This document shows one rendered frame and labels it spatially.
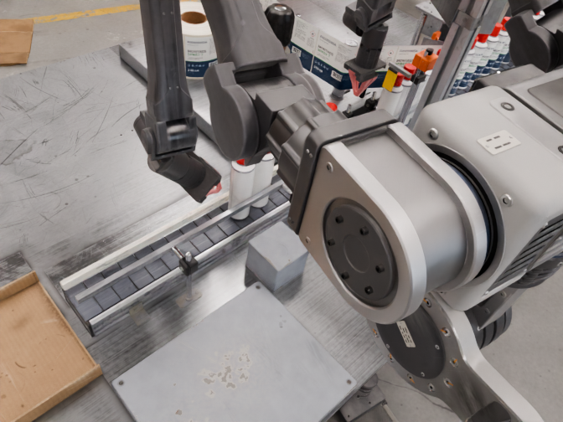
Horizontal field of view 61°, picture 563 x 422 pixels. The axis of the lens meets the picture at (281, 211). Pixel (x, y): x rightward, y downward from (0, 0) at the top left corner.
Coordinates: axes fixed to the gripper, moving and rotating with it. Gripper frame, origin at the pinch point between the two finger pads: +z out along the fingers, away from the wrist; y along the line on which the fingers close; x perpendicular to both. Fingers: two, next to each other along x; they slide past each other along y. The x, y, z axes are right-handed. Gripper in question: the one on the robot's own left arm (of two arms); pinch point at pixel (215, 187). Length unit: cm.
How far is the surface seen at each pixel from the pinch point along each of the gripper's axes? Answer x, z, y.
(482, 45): -82, 64, -1
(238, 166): -6.4, 0.3, -0.8
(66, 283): 31.4, -14.1, 2.6
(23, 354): 45.8, -15.7, -1.5
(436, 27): -74, 51, 9
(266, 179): -7.7, 10.1, -2.5
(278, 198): -5.6, 21.3, -2.7
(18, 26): 32, 104, 257
